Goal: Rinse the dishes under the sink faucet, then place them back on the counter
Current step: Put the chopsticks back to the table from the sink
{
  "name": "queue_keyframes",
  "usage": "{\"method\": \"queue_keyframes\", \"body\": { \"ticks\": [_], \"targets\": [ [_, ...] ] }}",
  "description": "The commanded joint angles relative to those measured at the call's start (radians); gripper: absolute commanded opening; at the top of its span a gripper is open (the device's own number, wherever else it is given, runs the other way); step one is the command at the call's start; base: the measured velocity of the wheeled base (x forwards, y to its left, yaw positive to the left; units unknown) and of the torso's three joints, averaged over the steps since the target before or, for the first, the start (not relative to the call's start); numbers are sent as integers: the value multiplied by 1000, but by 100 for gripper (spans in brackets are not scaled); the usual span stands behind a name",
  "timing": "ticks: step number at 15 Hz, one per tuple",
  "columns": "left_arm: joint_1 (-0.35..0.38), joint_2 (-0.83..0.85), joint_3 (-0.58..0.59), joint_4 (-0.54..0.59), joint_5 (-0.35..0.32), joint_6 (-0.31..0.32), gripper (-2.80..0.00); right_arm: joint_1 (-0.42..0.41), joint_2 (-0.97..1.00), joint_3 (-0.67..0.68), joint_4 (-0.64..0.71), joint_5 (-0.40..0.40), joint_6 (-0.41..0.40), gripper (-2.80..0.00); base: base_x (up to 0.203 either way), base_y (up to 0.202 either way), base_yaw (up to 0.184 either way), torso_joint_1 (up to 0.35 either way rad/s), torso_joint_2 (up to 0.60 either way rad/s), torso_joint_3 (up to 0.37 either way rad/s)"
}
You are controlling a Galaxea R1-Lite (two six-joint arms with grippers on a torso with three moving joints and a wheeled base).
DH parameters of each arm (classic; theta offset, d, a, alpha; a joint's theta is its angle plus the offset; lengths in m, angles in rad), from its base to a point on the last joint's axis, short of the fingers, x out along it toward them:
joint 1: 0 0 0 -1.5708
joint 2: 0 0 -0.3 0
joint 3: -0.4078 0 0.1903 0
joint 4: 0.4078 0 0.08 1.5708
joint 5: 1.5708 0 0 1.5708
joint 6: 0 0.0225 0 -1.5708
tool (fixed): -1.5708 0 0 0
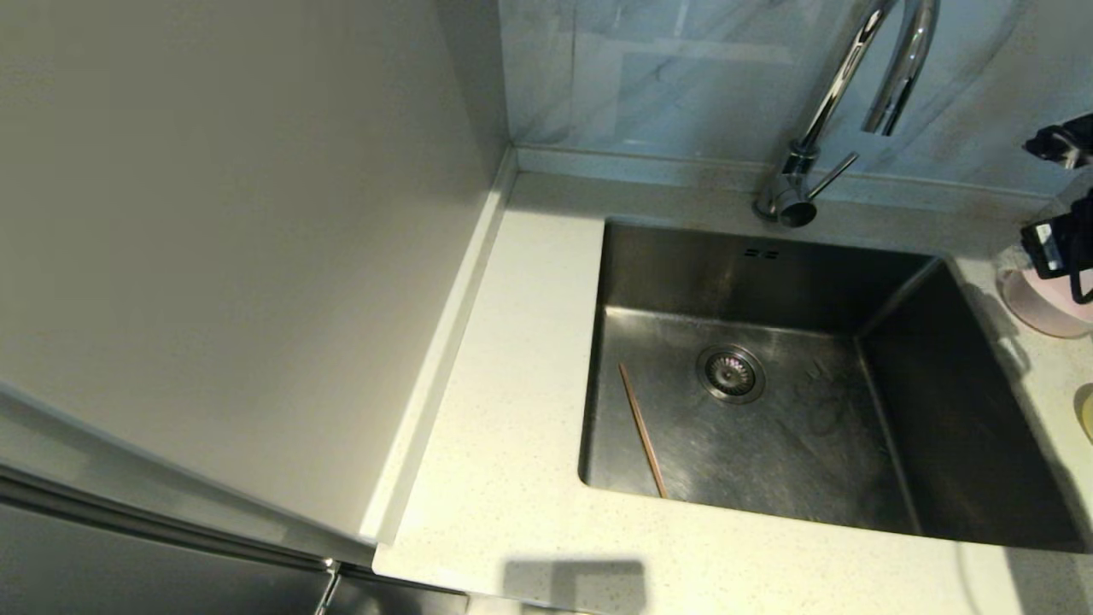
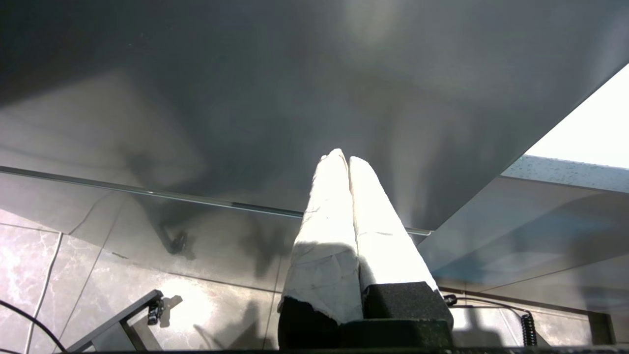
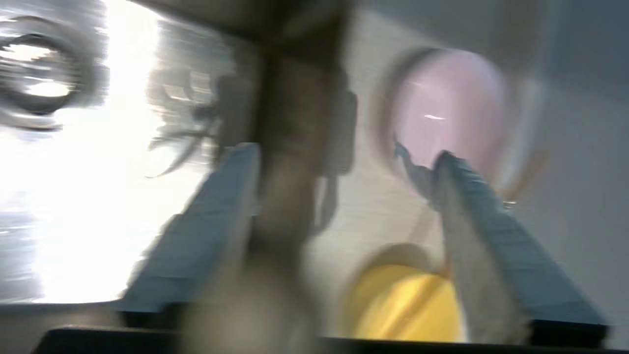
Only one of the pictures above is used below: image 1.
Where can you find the chrome faucet lever rod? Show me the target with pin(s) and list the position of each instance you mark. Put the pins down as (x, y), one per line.
(832, 175)

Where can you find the tall cabinet unit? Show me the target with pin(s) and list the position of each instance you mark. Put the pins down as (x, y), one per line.
(213, 256)

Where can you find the chrome gooseneck faucet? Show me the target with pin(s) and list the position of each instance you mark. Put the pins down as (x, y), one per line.
(841, 77)

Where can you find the pink plastic bowl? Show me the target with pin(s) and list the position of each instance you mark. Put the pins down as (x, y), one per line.
(1037, 303)

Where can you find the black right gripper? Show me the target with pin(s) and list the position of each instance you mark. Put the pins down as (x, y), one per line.
(1063, 243)

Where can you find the yellow plastic bowl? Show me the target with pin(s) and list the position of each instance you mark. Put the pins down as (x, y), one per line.
(1086, 414)

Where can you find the silver cabinet rail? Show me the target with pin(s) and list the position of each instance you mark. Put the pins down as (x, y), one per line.
(171, 530)

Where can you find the under-counter cabinet front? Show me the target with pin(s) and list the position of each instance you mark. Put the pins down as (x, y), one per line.
(393, 600)

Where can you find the stainless steel sink basin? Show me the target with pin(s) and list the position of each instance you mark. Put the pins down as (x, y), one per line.
(803, 444)

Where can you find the round metal drain strainer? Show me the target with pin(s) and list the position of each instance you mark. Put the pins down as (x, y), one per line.
(731, 373)

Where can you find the brown wooden chopstick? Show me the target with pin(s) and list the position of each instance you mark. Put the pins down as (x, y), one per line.
(642, 427)

